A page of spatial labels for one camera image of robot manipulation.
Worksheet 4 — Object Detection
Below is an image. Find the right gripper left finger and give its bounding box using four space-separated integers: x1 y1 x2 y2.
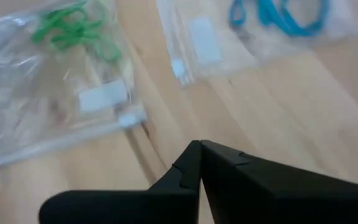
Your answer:
39 139 203 224

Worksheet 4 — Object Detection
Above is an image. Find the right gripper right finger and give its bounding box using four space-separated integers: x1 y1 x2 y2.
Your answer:
200 139 358 224

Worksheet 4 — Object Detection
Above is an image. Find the clear plastic zip bag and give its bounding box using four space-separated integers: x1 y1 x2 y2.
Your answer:
155 0 358 88
0 0 149 174

